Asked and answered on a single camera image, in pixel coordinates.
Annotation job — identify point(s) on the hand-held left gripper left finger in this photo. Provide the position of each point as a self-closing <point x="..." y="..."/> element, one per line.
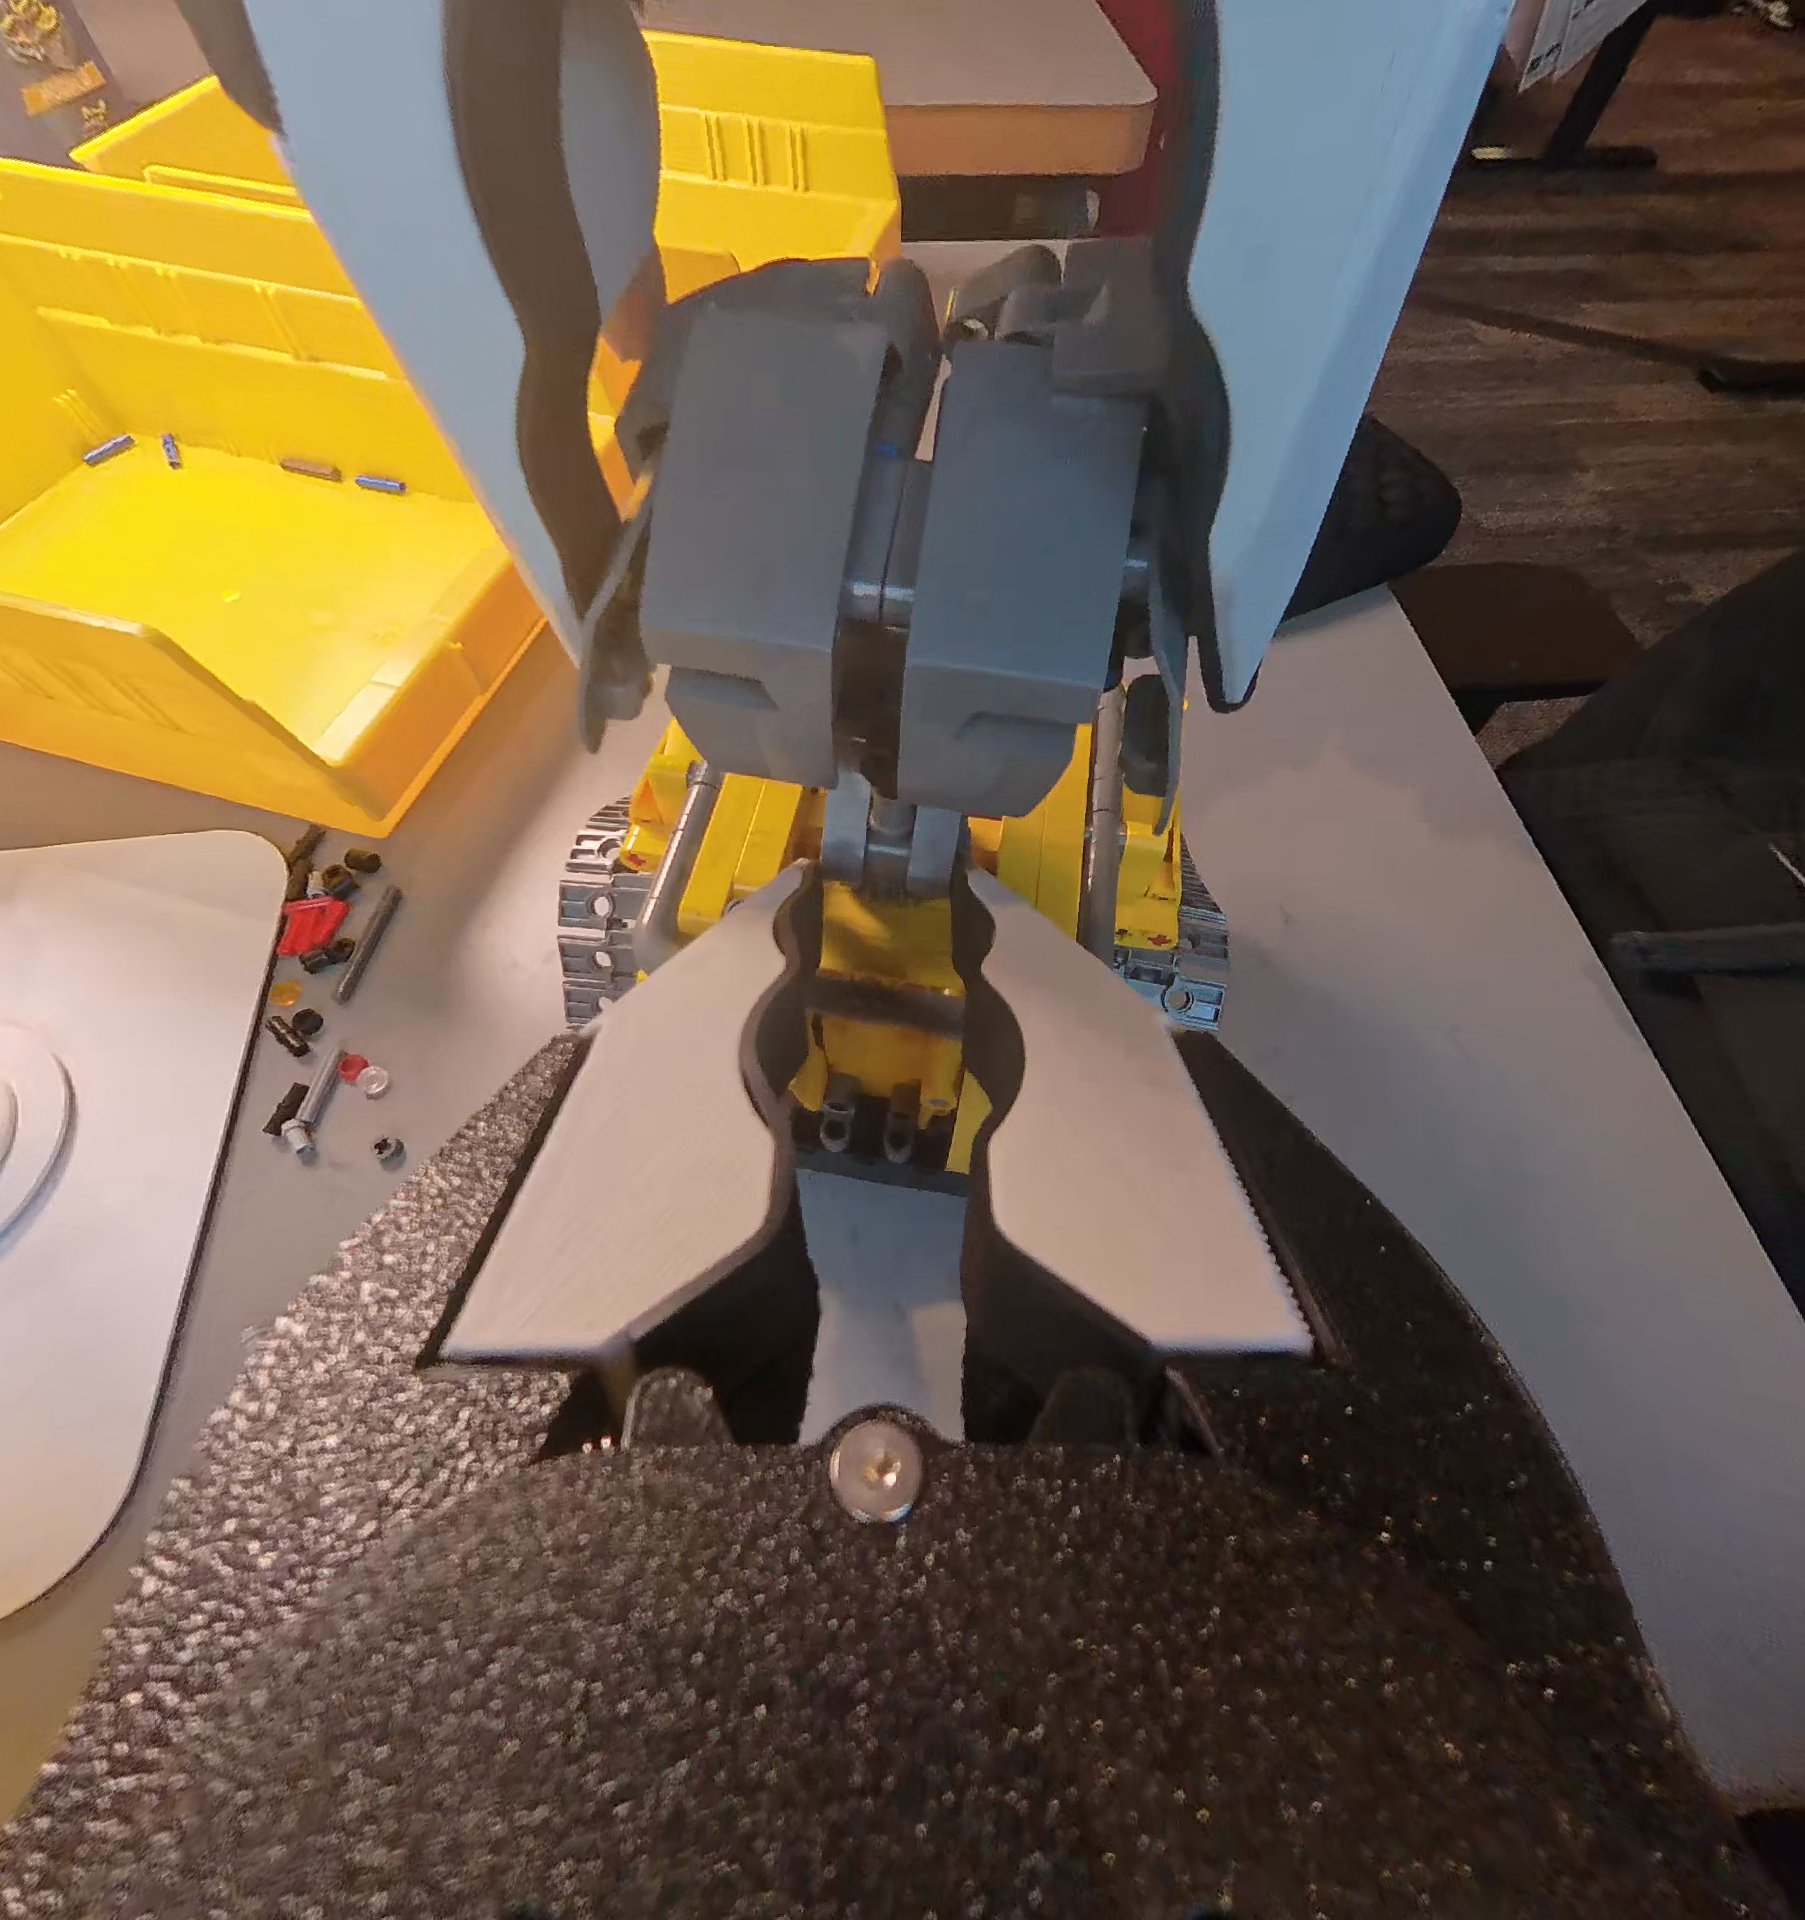
<point x="634" y="1197"/>

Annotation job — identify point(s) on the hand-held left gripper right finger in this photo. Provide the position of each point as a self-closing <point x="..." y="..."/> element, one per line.
<point x="1143" y="1197"/>

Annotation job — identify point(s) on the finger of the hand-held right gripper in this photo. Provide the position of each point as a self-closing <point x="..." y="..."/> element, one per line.
<point x="1325" y="269"/>
<point x="390" y="269"/>

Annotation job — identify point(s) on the grey toy robot head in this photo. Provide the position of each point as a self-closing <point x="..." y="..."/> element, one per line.
<point x="846" y="542"/>

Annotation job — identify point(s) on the black desk chair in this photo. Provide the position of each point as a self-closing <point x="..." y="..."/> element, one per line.
<point x="1710" y="899"/>

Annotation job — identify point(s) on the yellow plastic bin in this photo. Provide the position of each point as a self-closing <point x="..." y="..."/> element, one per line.
<point x="786" y="194"/>
<point x="209" y="602"/>

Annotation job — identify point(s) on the scattered small building pieces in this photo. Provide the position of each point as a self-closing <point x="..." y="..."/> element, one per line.
<point x="318" y="931"/>

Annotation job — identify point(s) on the robot kit box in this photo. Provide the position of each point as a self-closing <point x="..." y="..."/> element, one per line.
<point x="19" y="61"/>

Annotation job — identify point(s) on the white book stand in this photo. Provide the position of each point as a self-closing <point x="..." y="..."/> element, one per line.
<point x="92" y="1197"/>

